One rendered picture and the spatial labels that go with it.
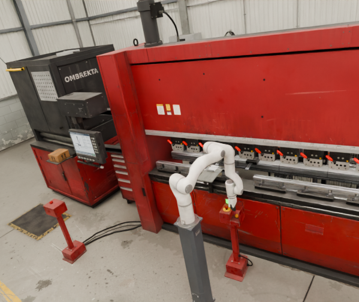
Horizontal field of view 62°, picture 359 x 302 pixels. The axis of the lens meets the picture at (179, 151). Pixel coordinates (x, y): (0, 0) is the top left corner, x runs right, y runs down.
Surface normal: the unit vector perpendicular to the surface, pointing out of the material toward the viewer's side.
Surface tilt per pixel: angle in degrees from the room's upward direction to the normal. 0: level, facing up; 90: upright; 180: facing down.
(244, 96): 90
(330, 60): 90
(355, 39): 90
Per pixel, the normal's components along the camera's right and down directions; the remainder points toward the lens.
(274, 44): -0.52, 0.44
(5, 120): 0.79, 0.14
